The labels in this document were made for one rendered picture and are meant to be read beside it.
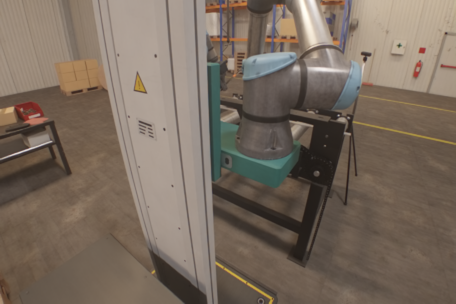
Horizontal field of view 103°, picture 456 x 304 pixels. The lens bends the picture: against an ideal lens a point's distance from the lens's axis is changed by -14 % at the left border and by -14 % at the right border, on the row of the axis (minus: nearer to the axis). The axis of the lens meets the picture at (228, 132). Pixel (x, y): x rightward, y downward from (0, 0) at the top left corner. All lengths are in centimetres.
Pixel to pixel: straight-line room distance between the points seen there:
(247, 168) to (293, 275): 142
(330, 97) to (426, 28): 988
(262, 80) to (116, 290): 77
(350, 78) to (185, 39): 34
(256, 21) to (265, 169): 57
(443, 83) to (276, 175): 1015
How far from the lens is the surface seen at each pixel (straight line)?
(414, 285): 220
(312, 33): 61
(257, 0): 82
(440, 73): 1043
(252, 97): 47
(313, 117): 122
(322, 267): 196
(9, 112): 333
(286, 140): 51
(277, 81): 46
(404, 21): 1027
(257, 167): 50
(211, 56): 104
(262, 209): 176
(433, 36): 1036
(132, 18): 53
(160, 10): 45
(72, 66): 838
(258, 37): 92
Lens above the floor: 156
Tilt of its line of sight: 24 degrees down
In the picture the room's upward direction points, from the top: straight up
